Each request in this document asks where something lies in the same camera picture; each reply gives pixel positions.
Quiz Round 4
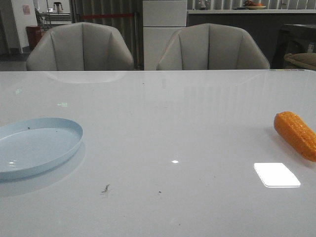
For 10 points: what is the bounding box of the left beige upholstered chair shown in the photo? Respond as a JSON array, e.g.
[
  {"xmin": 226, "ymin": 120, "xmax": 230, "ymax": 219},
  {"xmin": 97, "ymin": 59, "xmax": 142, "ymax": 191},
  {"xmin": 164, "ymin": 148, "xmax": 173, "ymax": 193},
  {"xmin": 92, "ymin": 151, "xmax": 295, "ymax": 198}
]
[{"xmin": 26, "ymin": 22, "xmax": 134, "ymax": 71}]

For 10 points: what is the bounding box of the white cabinet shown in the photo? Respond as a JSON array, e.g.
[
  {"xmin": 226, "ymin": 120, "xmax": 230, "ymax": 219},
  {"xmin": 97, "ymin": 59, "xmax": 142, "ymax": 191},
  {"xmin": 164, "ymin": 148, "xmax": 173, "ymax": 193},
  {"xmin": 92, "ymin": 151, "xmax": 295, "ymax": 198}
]
[{"xmin": 143, "ymin": 0, "xmax": 187, "ymax": 71}]

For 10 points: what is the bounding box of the grey counter with white top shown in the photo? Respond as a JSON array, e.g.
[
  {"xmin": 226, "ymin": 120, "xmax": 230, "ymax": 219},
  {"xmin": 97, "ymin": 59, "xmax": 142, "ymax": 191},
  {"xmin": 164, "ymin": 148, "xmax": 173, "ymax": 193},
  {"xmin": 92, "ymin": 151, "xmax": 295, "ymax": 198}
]
[{"xmin": 187, "ymin": 10, "xmax": 316, "ymax": 65}]

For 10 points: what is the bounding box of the dark side table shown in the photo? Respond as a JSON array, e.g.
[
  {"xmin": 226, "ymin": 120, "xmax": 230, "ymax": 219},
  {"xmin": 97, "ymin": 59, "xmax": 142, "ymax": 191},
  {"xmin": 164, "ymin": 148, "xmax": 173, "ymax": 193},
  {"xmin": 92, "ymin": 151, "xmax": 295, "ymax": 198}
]
[{"xmin": 271, "ymin": 24, "xmax": 316, "ymax": 69}]

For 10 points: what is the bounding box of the red bin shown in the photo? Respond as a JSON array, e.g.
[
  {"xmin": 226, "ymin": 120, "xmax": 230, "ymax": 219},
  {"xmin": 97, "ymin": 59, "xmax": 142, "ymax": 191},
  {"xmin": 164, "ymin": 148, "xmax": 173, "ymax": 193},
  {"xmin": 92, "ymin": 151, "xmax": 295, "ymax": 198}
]
[{"xmin": 26, "ymin": 26, "xmax": 43, "ymax": 50}]

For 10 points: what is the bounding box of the tan cushion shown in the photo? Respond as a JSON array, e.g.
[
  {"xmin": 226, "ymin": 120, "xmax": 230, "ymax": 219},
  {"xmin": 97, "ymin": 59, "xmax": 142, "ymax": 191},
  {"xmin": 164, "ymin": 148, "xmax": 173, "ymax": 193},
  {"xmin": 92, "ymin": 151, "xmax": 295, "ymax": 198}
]
[{"xmin": 284, "ymin": 53, "xmax": 316, "ymax": 71}]

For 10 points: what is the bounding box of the fruit bowl on counter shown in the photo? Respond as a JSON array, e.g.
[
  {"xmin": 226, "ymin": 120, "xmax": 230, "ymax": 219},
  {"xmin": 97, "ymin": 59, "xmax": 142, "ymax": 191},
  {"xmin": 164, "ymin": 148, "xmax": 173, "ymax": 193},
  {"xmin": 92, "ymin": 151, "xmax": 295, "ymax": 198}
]
[{"xmin": 243, "ymin": 0, "xmax": 266, "ymax": 10}]

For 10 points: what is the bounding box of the right beige upholstered chair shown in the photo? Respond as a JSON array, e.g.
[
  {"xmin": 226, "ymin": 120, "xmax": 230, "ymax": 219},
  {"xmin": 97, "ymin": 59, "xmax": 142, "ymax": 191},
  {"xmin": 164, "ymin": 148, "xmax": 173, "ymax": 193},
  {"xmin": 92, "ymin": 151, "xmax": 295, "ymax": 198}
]
[{"xmin": 157, "ymin": 23, "xmax": 270, "ymax": 71}]

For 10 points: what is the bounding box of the beige upholstered chair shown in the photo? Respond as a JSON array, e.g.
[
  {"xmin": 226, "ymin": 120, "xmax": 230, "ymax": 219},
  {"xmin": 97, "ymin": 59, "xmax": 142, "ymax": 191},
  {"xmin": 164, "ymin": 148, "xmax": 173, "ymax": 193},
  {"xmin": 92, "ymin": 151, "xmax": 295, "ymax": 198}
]
[
  {"xmin": 157, "ymin": 23, "xmax": 270, "ymax": 71},
  {"xmin": 26, "ymin": 22, "xmax": 134, "ymax": 71}
]

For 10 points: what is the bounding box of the orange corn cob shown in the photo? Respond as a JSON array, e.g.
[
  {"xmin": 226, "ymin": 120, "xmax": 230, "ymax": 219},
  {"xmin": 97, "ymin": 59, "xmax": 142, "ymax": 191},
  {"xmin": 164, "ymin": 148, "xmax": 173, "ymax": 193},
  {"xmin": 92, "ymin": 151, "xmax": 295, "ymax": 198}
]
[{"xmin": 274, "ymin": 111, "xmax": 316, "ymax": 162}]

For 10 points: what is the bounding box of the light blue round plate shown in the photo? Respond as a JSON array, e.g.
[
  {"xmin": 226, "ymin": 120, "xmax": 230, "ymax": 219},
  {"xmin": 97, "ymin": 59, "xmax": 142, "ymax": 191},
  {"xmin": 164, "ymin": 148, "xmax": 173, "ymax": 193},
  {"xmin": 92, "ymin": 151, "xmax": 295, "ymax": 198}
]
[{"xmin": 0, "ymin": 118, "xmax": 83, "ymax": 181}]

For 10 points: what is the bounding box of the red barrier belt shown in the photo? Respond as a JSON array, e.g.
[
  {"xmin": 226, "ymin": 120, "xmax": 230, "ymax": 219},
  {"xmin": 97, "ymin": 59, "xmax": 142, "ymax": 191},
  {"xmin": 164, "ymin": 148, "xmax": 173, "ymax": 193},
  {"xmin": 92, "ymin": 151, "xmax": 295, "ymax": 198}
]
[{"xmin": 82, "ymin": 13, "xmax": 134, "ymax": 19}]

